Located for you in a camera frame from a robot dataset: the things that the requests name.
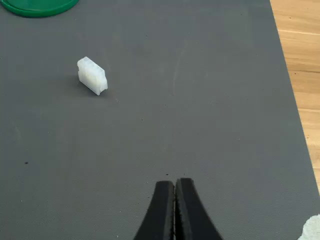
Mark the dark grey mat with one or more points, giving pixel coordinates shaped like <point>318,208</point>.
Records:
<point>175,125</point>

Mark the white tape piece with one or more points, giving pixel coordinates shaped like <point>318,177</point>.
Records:
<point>312,228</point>

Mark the round green lid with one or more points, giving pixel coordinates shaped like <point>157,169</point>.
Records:
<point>37,8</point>

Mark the small white plastic terminal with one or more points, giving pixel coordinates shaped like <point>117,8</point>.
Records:
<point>92,76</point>

